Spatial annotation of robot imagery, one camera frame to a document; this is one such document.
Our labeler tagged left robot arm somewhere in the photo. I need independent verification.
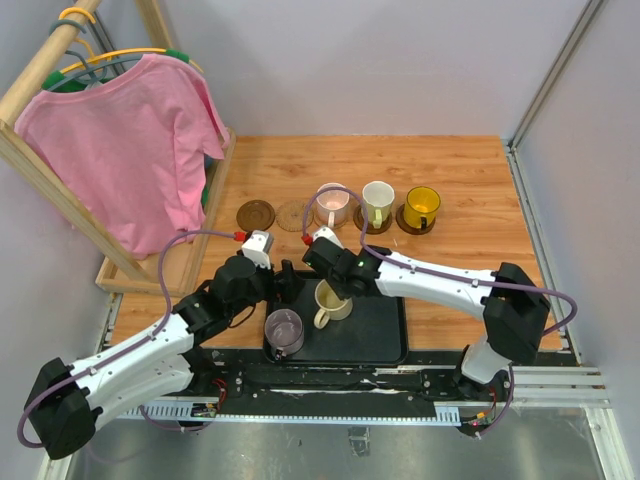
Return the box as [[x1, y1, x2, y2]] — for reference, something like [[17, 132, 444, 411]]
[[20, 255, 304, 460]]

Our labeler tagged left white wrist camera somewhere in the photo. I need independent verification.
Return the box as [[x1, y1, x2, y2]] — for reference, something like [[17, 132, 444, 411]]
[[241, 230, 274, 269]]

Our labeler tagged dark wooden coaster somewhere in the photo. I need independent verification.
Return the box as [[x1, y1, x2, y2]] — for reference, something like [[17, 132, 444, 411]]
[[353, 205, 393, 235], [395, 204, 436, 235], [236, 199, 276, 232]]

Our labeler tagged pink mug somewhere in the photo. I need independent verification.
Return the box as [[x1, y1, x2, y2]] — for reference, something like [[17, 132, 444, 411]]
[[315, 182, 350, 229]]

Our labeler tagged pink t-shirt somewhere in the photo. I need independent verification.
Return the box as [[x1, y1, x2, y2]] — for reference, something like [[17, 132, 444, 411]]
[[14, 54, 229, 259]]

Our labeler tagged grey clothes hanger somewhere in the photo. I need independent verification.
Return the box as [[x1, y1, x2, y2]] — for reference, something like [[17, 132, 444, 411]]
[[41, 50, 142, 93]]

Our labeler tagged aluminium frame post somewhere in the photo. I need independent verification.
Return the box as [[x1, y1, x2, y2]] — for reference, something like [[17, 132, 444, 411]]
[[507, 0, 606, 149]]

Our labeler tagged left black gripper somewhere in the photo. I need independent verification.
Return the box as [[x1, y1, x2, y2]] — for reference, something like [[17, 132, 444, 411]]
[[228, 255, 305, 318]]

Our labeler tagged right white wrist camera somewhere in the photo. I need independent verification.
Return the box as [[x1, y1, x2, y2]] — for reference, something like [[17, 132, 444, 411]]
[[312, 226, 343, 248]]

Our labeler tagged yellow clothes hanger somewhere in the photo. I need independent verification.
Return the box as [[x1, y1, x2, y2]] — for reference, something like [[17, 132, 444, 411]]
[[58, 1, 204, 74]]

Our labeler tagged woven rattan coaster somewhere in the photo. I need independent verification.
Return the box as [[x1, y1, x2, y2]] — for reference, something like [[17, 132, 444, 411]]
[[313, 202, 354, 232], [276, 200, 307, 232]]

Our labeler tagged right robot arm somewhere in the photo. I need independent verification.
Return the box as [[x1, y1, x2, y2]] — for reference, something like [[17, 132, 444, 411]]
[[303, 237, 550, 400]]

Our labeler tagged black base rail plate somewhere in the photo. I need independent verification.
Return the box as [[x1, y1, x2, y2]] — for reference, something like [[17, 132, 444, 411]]
[[184, 348, 510, 419]]

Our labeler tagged pale green mug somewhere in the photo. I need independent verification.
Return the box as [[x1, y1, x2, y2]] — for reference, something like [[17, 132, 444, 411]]
[[362, 181, 395, 229]]

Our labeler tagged purple mug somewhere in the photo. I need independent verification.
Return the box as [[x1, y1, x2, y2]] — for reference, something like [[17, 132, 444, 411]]
[[264, 309, 304, 361]]

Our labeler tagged black plastic tray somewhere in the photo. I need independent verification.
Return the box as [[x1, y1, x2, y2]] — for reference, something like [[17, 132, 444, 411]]
[[266, 270, 409, 366]]

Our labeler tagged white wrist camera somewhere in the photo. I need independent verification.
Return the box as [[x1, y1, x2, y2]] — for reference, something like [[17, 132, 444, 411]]
[[241, 230, 274, 269], [312, 226, 343, 248]]

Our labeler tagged yellow transparent cup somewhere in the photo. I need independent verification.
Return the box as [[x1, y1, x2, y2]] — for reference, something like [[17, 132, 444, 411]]
[[402, 186, 441, 233]]

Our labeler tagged cream yellow mug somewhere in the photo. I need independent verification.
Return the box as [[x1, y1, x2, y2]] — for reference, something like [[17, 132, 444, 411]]
[[313, 280, 353, 329]]

